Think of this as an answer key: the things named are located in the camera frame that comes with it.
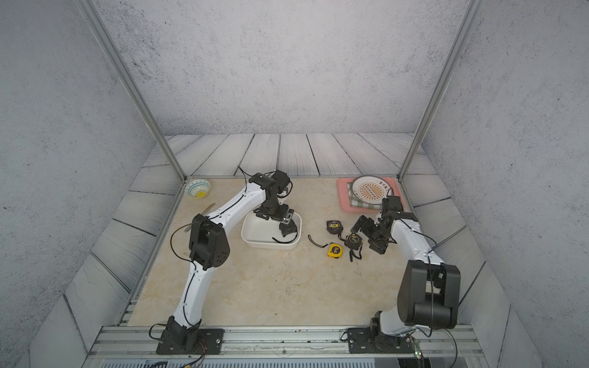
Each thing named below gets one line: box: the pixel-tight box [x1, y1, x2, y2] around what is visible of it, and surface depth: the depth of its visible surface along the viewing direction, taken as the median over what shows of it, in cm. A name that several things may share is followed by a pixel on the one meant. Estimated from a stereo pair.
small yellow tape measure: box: [307, 233, 343, 260], surface depth 93 cm
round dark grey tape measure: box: [325, 220, 346, 242], surface depth 101 cm
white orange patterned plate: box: [352, 174, 392, 205], surface depth 117 cm
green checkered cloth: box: [347, 181, 383, 210], surface depth 110 cm
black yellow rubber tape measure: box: [343, 233, 363, 263], surface depth 95 cm
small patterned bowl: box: [184, 179, 211, 199], surface depth 117 cm
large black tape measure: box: [271, 218, 298, 244], surface depth 100 cm
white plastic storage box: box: [240, 210, 303, 250], surface depth 98 cm
